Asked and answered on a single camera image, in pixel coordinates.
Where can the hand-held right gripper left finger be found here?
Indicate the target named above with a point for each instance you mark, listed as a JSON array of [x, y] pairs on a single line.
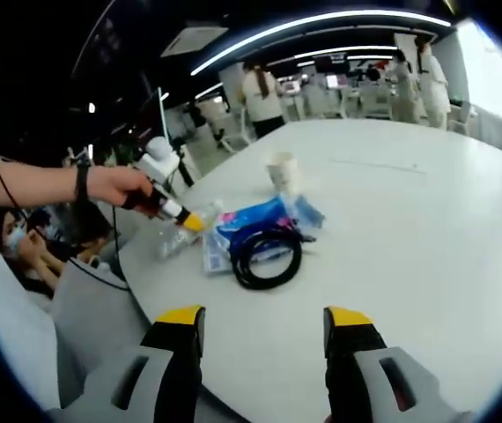
[[176, 352]]

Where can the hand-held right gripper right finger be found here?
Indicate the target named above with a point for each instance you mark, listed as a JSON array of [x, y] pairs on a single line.
[[348, 352]]

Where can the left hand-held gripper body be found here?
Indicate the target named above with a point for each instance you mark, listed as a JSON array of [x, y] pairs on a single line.
[[158, 163]]

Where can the clear plastic bottle red label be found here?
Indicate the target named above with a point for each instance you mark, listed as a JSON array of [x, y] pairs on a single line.
[[174, 242]]

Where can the wet wipes pack blue lid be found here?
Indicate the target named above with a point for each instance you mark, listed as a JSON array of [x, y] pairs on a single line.
[[216, 260]]

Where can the white paper cup green print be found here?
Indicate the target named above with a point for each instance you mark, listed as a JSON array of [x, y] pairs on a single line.
[[282, 174]]

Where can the person's left hand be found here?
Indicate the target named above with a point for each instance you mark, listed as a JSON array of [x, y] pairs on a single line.
[[116, 185]]

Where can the tilted board on black stand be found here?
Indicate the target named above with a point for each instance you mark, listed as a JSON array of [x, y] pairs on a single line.
[[185, 167]]

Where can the upright light bar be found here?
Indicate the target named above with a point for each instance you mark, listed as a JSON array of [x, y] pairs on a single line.
[[163, 114]]

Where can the black wristband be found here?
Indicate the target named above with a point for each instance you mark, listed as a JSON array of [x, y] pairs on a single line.
[[82, 180]]

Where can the white chair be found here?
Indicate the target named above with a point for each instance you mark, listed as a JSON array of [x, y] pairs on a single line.
[[462, 116], [238, 132]]

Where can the white table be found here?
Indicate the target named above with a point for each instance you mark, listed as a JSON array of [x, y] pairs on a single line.
[[409, 242]]

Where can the ceiling air vent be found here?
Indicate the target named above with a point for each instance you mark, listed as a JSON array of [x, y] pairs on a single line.
[[194, 40]]

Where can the short ceiling light strip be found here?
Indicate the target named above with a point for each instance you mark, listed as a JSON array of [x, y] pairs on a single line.
[[343, 49]]

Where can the long curved ceiling light strip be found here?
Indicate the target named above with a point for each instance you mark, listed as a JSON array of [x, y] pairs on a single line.
[[321, 18]]

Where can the bright window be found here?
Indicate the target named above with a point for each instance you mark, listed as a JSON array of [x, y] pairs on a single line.
[[484, 70]]

